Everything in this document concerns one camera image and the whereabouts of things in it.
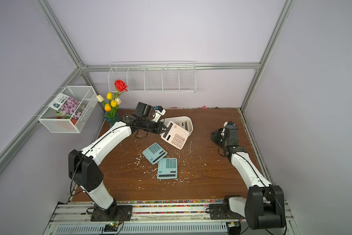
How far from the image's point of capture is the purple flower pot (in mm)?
725

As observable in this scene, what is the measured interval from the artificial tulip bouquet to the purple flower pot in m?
0.12

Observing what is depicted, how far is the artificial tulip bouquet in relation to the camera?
2.73 feet
